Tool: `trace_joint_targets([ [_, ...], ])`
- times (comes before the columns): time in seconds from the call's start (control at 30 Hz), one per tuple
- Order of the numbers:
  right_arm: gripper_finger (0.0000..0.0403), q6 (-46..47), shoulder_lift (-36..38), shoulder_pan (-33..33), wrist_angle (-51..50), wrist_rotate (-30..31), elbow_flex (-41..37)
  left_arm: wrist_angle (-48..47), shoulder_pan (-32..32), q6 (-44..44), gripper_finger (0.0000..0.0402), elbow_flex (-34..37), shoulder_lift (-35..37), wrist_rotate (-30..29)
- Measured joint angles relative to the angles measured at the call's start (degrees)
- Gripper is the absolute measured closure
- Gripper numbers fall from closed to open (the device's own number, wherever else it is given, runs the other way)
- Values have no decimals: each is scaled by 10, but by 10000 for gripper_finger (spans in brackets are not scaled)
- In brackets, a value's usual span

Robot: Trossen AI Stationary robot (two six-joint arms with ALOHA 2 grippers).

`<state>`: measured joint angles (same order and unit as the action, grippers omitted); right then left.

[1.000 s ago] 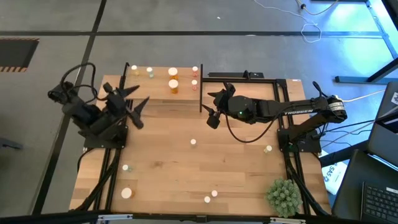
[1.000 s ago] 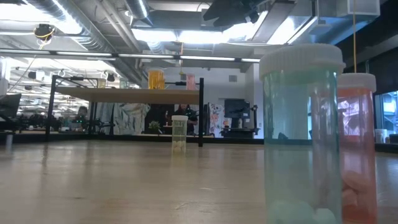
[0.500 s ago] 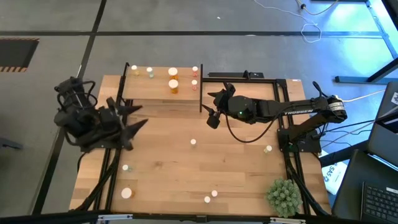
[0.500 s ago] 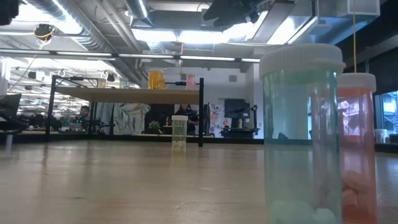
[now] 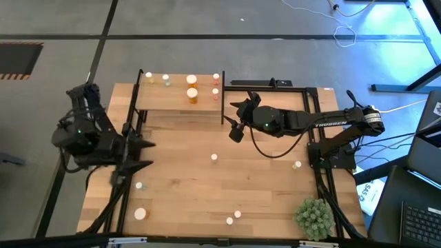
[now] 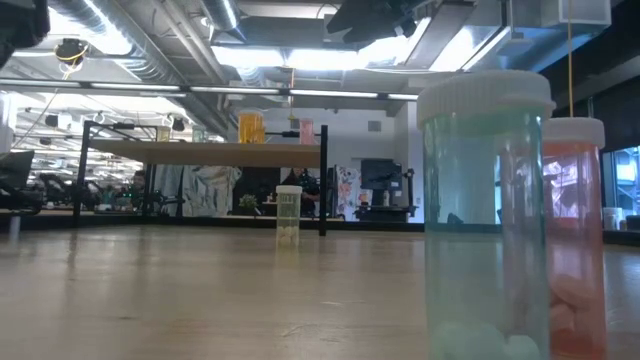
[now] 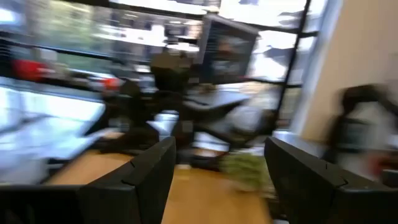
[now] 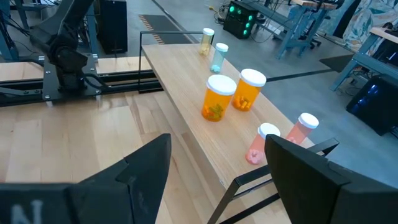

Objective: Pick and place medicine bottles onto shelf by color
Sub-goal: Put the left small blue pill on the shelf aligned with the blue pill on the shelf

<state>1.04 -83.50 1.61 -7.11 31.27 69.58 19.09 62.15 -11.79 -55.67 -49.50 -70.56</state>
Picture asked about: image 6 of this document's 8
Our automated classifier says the person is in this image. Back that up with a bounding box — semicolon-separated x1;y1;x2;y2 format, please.
127;169;150;204
282;167;321;217

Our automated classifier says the black screen on stand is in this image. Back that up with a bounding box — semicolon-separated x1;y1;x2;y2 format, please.
360;157;404;192

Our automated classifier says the orange medicine bottle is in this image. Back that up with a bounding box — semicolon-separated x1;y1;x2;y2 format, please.
237;109;266;145

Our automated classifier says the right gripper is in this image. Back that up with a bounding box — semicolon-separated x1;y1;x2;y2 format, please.
325;0;427;45

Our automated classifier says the floral patterned cloth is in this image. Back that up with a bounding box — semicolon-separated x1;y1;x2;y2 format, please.
337;166;362;221

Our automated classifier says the white draped cover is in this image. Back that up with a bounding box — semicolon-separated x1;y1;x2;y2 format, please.
152;164;244;218

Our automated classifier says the black computer monitor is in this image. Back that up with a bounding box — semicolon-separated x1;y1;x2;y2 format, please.
0;149;35;190

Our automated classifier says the small potted plant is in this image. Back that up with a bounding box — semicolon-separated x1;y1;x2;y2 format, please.
238;193;260;217

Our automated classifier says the wooden shelf black frame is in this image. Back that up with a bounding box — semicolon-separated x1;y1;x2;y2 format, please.
69;119;329;238

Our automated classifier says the red translucent medicine bottle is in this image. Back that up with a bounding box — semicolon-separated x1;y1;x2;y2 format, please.
542;117;607;360
298;118;316;146

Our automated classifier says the grey metal post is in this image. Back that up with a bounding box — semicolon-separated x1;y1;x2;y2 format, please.
6;213;22;249

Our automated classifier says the long fluorescent tube light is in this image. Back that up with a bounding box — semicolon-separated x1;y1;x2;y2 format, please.
0;78;421;100

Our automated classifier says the black round device yellow cable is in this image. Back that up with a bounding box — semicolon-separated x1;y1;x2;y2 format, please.
53;37;90;69

